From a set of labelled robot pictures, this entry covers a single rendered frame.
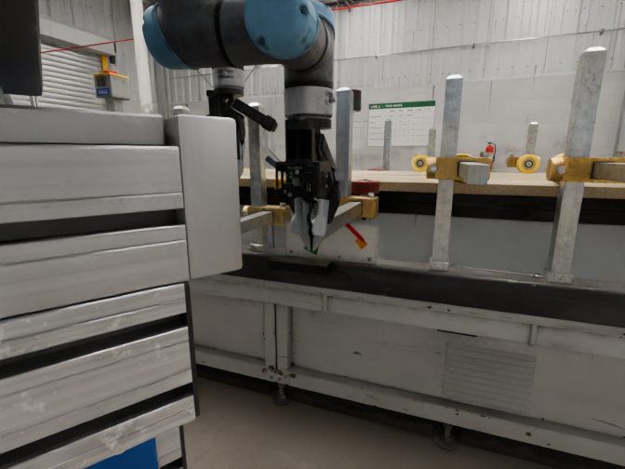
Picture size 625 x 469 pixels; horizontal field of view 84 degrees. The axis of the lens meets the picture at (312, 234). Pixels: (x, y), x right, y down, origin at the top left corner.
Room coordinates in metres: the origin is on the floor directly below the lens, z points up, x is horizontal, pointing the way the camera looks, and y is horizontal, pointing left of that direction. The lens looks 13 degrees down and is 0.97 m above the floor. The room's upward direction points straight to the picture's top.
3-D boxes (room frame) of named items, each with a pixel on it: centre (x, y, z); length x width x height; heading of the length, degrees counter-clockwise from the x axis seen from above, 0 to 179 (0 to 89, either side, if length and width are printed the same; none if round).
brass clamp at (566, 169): (0.74, -0.57, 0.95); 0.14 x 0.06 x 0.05; 70
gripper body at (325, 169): (0.56, 0.01, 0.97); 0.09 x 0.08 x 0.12; 160
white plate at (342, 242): (0.90, -0.04, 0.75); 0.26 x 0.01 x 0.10; 70
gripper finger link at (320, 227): (0.56, -0.01, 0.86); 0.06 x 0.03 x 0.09; 160
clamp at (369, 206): (0.91, -0.10, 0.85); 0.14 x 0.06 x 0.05; 70
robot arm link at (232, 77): (0.90, 0.20, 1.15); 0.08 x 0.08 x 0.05
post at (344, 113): (0.92, -0.08, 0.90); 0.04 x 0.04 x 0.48; 70
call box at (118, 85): (1.18, 0.63, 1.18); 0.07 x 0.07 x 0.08; 70
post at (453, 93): (0.83, -0.32, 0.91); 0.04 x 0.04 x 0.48; 70
